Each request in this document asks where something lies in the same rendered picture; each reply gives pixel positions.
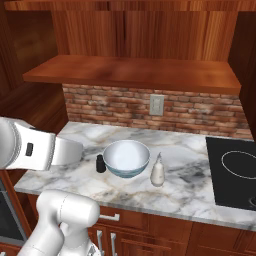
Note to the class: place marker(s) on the tall wooden cabinet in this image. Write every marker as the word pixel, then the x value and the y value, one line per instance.
pixel 26 76

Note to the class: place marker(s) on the black hob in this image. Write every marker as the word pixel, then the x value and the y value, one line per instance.
pixel 233 173

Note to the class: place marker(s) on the grey wall socket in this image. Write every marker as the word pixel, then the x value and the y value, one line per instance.
pixel 156 105

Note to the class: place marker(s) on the wooden cupboard door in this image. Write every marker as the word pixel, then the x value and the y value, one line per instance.
pixel 95 240
pixel 150 241

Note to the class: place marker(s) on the wooden drawer front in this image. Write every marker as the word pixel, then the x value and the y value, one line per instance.
pixel 133 218
pixel 223 238

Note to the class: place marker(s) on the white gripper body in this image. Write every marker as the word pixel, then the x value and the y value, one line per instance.
pixel 67 152

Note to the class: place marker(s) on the white mixing bowl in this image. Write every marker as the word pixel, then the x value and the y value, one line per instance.
pixel 126 158

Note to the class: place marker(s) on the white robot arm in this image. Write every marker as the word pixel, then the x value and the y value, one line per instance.
pixel 63 213

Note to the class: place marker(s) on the small black shaker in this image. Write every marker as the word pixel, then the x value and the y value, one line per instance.
pixel 100 164

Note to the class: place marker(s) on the open wooden wall cabinet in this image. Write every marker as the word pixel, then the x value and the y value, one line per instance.
pixel 133 46

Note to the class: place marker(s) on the black oven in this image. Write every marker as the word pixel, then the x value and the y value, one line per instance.
pixel 8 216

